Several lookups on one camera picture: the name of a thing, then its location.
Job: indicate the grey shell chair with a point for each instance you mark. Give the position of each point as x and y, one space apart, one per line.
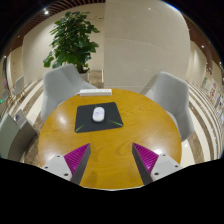
60 86
173 98

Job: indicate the group of white chairs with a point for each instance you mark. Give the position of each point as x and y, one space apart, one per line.
19 87

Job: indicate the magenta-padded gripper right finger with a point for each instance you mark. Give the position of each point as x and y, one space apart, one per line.
146 159

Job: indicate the white power strip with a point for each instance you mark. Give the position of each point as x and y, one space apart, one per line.
95 92

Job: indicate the green potted plant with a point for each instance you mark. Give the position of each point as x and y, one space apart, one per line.
73 41

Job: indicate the white cartoon-print computer mouse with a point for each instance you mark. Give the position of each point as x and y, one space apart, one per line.
98 114

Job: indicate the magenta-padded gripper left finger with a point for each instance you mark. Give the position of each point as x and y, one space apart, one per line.
78 159

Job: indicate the row of wall posters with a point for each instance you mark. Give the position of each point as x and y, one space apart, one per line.
213 95

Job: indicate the black mouse pad green lines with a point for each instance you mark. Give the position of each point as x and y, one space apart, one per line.
83 118

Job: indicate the grey-green armchair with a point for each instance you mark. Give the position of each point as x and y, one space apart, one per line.
13 135

